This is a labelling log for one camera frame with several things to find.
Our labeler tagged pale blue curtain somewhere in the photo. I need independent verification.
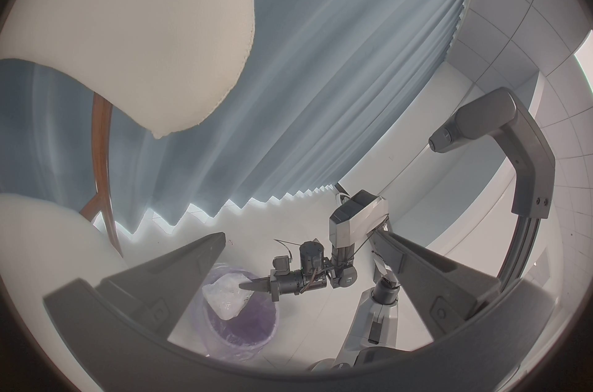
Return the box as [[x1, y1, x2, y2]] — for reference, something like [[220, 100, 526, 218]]
[[0, 0, 479, 238]]

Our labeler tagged white paper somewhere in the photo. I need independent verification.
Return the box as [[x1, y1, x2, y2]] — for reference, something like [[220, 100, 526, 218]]
[[203, 272, 254, 320]]

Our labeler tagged black cable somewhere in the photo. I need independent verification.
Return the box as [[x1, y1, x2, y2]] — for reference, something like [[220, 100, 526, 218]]
[[275, 238, 303, 259]]

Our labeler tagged purple plastic bag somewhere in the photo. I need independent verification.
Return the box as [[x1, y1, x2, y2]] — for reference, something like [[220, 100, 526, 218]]
[[198, 263, 282, 358]]

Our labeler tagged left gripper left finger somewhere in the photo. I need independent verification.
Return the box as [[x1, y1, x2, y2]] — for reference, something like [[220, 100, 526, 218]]
[[99, 233, 226, 337]]

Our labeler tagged white cushioned wooden chair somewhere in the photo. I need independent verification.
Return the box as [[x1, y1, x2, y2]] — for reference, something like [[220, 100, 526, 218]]
[[0, 0, 256, 321]]

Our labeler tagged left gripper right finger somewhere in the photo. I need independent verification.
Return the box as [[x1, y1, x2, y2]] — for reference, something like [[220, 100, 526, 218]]
[[371, 232, 500, 337]]

